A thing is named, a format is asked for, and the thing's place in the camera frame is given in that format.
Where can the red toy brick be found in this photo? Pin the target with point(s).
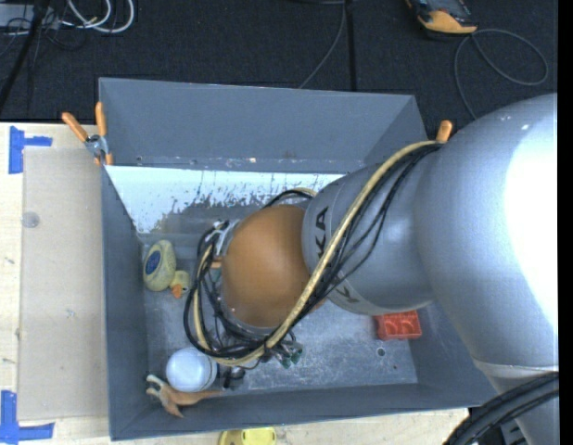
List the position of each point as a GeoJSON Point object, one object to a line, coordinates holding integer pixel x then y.
{"type": "Point", "coordinates": [398, 326]}

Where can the pale flat board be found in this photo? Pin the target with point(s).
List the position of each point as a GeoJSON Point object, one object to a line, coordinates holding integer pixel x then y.
{"type": "Point", "coordinates": [59, 271]}

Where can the grey metal bin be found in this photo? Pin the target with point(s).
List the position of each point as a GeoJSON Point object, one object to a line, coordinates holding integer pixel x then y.
{"type": "Point", "coordinates": [249, 123]}

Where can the yellow rubber duck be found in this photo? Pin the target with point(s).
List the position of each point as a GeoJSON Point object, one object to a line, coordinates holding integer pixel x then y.
{"type": "Point", "coordinates": [159, 264]}

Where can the tan toy animal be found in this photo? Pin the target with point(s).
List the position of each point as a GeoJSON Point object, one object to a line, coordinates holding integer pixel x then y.
{"type": "Point", "coordinates": [175, 396]}

